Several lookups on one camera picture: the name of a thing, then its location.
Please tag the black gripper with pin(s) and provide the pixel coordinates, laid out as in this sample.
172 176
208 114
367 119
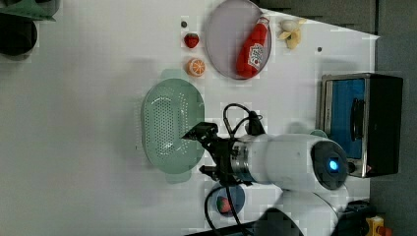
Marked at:
222 153

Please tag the green plastic strainer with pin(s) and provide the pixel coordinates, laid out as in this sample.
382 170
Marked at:
170 109

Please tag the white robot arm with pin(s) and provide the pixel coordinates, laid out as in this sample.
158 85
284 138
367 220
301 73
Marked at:
309 170

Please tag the blue bowl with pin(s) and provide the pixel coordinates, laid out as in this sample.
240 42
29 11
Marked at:
236 198

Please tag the strawberry in blue bowl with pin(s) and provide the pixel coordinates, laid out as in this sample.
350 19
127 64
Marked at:
223 205

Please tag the orange slice toy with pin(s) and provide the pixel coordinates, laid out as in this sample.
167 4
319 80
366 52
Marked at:
196 67

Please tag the red ketchup bottle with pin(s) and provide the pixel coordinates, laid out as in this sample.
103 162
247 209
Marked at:
250 57

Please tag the green mug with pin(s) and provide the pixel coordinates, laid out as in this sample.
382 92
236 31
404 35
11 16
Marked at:
319 133

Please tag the red toy strawberry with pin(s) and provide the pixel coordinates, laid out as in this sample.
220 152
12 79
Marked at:
191 40

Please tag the grey round plate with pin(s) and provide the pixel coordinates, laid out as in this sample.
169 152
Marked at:
227 28

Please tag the peeled toy banana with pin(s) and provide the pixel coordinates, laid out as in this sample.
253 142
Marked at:
291 33

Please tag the black toaster oven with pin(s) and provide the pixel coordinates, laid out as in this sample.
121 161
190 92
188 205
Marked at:
362 113

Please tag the black cylinder container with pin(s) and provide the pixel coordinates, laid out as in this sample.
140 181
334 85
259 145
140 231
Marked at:
18 35

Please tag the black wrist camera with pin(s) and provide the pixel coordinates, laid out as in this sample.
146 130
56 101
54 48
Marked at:
255 127

